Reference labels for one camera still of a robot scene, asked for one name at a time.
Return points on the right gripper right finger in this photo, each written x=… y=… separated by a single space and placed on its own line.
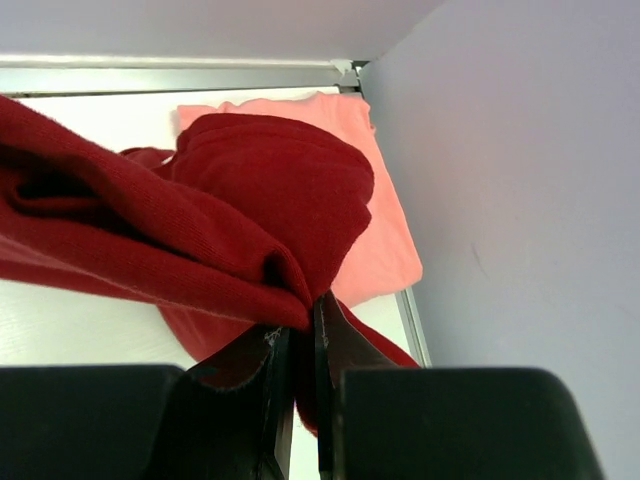
x=377 y=420

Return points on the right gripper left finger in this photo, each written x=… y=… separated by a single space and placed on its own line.
x=228 y=417

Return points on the red t shirt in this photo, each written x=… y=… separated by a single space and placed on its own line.
x=247 y=221

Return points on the pink folded t shirt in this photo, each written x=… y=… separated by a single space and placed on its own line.
x=384 y=259

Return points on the aluminium frame rail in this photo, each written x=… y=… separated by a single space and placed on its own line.
x=120 y=104

